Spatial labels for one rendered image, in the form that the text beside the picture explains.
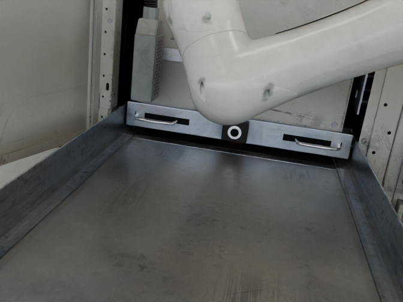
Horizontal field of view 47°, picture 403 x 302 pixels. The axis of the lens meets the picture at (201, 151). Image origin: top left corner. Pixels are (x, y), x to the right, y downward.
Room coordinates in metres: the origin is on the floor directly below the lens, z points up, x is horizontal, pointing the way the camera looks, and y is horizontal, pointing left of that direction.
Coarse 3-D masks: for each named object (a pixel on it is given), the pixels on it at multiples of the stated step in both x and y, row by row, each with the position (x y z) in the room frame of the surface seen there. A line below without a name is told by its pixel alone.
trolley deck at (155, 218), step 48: (144, 144) 1.01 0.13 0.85; (96, 192) 0.73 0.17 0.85; (144, 192) 0.75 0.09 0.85; (192, 192) 0.78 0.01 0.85; (240, 192) 0.80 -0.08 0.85; (288, 192) 0.83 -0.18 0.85; (336, 192) 0.86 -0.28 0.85; (48, 240) 0.56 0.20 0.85; (96, 240) 0.57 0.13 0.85; (144, 240) 0.59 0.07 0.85; (192, 240) 0.61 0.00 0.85; (240, 240) 0.62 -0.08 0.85; (288, 240) 0.64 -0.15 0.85; (336, 240) 0.66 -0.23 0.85; (0, 288) 0.45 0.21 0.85; (48, 288) 0.46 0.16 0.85; (96, 288) 0.47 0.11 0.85; (144, 288) 0.48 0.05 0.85; (192, 288) 0.49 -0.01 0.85; (240, 288) 0.50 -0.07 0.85; (288, 288) 0.51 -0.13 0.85; (336, 288) 0.53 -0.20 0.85
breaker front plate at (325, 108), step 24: (240, 0) 1.08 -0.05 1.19; (264, 0) 1.07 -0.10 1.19; (288, 0) 1.06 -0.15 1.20; (312, 0) 1.06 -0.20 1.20; (336, 0) 1.05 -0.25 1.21; (360, 0) 1.04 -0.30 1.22; (264, 24) 1.07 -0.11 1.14; (288, 24) 1.06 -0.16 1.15; (168, 72) 1.09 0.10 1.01; (168, 96) 1.09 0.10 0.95; (312, 96) 1.05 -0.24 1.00; (336, 96) 1.04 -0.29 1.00; (288, 120) 1.06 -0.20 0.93; (312, 120) 1.05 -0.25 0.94; (336, 120) 1.04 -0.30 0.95
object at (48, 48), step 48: (0, 0) 0.85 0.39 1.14; (48, 0) 0.96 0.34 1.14; (0, 48) 0.85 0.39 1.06; (48, 48) 0.96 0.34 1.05; (96, 48) 1.05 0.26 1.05; (0, 96) 0.85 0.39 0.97; (48, 96) 0.96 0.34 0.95; (96, 96) 1.06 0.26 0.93; (0, 144) 0.84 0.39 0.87; (48, 144) 0.92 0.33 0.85
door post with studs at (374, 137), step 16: (384, 80) 0.99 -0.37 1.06; (400, 80) 0.99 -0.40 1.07; (384, 96) 0.99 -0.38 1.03; (400, 96) 0.99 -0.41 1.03; (368, 112) 1.00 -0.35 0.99; (384, 112) 0.99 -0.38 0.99; (368, 128) 1.00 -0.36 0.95; (384, 128) 0.99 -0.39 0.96; (368, 144) 1.00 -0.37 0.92; (384, 144) 0.99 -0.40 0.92; (368, 160) 0.99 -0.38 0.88; (384, 160) 0.99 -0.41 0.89
